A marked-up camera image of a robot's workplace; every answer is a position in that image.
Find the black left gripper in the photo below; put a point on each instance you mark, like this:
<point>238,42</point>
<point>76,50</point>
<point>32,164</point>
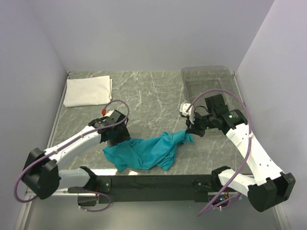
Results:
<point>124,136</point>

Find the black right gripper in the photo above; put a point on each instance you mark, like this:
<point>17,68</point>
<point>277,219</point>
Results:
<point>193,128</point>

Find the teal t shirt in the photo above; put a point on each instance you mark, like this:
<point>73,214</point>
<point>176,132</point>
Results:
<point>144,154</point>

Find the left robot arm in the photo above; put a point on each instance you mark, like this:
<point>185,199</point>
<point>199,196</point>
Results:
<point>44,169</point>

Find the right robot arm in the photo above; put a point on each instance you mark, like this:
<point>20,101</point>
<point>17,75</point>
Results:
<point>269,185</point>

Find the folded white t shirt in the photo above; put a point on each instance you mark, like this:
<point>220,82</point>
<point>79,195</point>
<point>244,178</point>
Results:
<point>88,91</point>

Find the clear plastic bin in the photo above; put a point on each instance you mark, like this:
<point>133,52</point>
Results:
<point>199,79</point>

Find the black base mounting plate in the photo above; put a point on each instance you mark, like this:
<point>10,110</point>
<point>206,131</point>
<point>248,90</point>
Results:
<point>141,188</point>

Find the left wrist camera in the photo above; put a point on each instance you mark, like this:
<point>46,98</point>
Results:
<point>106,112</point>

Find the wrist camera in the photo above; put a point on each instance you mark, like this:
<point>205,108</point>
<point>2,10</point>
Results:
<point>187,110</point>
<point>106,112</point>

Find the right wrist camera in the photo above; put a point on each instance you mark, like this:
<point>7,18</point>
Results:
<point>187,110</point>

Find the aluminium rail frame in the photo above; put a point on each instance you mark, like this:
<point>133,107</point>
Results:
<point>27,208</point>

